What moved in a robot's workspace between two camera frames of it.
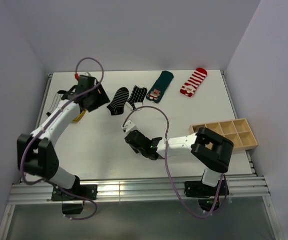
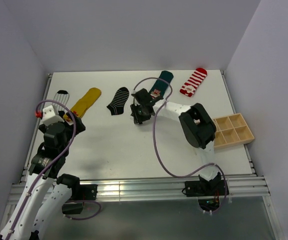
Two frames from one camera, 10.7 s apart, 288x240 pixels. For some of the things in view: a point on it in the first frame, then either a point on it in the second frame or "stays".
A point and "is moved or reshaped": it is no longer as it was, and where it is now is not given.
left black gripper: x=102 y=99 -> x=80 y=127
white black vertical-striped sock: x=56 y=101 stays
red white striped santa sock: x=190 y=86 stays
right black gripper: x=136 y=150 -> x=149 y=118
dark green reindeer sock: x=157 y=92 stays
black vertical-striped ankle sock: x=136 y=98 is moved or reshaped
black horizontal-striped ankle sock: x=116 y=106 stays
